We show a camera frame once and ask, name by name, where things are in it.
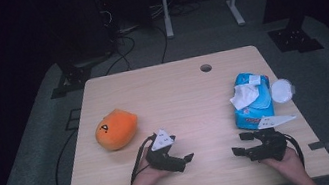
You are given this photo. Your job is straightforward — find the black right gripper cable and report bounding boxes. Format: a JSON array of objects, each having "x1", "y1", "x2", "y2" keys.
[{"x1": 282, "y1": 132, "x2": 307, "y2": 171}]

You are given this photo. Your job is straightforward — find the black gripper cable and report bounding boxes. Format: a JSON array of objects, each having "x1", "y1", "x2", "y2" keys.
[
  {"x1": 123, "y1": 133, "x2": 165, "y2": 185},
  {"x1": 282, "y1": 132, "x2": 307, "y2": 171}
]

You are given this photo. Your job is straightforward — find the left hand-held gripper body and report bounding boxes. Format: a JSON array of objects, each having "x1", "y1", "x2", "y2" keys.
[{"x1": 141, "y1": 125, "x2": 189, "y2": 179}]

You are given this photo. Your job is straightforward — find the person's right hand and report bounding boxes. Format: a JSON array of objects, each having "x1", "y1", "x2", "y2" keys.
[{"x1": 260, "y1": 145, "x2": 306, "y2": 181}]

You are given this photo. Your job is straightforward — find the grey tape strip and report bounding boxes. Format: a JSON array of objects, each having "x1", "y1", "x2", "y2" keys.
[{"x1": 307, "y1": 139, "x2": 329, "y2": 154}]

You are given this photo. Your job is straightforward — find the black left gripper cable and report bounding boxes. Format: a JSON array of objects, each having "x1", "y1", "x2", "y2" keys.
[{"x1": 123, "y1": 133, "x2": 165, "y2": 185}]

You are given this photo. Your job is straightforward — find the black tape outline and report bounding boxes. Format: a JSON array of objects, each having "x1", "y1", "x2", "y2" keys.
[{"x1": 62, "y1": 107, "x2": 85, "y2": 132}]

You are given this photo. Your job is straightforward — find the black floor cable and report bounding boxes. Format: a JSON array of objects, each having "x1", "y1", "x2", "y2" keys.
[
  {"x1": 154, "y1": 22, "x2": 173, "y2": 65},
  {"x1": 99, "y1": 33, "x2": 141, "y2": 76}
]

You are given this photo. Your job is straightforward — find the blue wet wipe pack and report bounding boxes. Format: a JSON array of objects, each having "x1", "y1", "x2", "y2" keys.
[{"x1": 228, "y1": 64, "x2": 301, "y2": 134}]

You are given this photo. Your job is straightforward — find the person's left hand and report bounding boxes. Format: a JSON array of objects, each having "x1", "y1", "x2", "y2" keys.
[{"x1": 126, "y1": 152, "x2": 173, "y2": 185}]

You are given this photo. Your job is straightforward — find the black stand base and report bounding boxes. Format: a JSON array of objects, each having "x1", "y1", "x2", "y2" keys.
[
  {"x1": 265, "y1": 14, "x2": 325, "y2": 58},
  {"x1": 46, "y1": 62, "x2": 96, "y2": 100}
]

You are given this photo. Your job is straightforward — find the white wet wipe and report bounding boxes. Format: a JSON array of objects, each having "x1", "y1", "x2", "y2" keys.
[{"x1": 227, "y1": 81, "x2": 262, "y2": 113}]

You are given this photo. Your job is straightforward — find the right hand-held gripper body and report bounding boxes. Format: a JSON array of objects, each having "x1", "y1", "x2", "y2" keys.
[{"x1": 239, "y1": 110, "x2": 303, "y2": 167}]

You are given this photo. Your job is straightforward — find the orange plush toy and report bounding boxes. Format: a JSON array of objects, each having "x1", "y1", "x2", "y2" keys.
[{"x1": 91, "y1": 105, "x2": 143, "y2": 154}]

